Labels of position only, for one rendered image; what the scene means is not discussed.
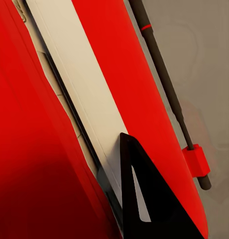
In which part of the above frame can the radio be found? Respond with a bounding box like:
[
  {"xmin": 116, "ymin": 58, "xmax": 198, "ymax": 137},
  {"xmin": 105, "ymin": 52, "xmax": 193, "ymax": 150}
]
[{"xmin": 0, "ymin": 0, "xmax": 211, "ymax": 239}]

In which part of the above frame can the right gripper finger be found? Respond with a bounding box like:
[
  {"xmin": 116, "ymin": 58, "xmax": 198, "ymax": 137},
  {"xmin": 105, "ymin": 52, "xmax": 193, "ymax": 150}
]
[{"xmin": 120, "ymin": 132, "xmax": 204, "ymax": 239}]

